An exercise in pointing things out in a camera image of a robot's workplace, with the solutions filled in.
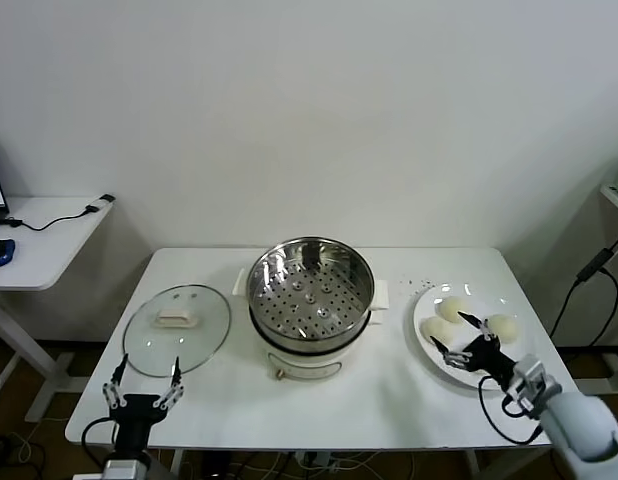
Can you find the white side table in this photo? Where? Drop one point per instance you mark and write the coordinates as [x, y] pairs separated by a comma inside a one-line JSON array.
[[49, 250]]

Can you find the round glass pot lid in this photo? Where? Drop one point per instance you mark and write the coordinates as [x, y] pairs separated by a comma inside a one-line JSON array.
[[204, 325]]

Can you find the white power strip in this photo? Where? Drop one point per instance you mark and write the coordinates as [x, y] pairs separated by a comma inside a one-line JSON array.
[[314, 457]]

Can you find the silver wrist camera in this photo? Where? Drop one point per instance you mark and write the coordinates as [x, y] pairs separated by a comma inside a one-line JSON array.
[[124, 469], [536, 377]]

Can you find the perforated steel steamer basket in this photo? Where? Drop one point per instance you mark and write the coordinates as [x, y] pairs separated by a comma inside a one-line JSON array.
[[349, 300]]

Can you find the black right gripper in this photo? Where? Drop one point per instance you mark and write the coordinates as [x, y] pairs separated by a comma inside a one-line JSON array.
[[486, 357]]

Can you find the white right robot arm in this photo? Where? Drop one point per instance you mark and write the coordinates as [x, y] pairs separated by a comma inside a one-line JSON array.
[[579, 425]]

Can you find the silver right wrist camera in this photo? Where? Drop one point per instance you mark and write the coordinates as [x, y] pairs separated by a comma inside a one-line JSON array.
[[536, 377]]

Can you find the white round plate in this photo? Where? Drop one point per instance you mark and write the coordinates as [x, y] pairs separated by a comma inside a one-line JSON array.
[[489, 300]]

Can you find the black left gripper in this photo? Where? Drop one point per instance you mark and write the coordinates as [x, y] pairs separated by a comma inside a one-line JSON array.
[[134, 420]]

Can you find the blue computer mouse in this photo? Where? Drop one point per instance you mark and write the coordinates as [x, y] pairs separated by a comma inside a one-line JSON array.
[[1, 252]]

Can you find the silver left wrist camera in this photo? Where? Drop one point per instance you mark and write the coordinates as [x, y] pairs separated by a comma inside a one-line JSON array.
[[124, 469]]

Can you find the white electric cooker base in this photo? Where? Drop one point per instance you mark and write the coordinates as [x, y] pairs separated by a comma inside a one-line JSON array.
[[309, 367]]

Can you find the white table leg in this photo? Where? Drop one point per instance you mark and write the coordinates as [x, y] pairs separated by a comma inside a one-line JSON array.
[[177, 465], [473, 465]]

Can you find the white steamed baozi bun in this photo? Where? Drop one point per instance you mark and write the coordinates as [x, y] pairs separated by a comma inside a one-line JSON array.
[[504, 327], [434, 330], [451, 307]]

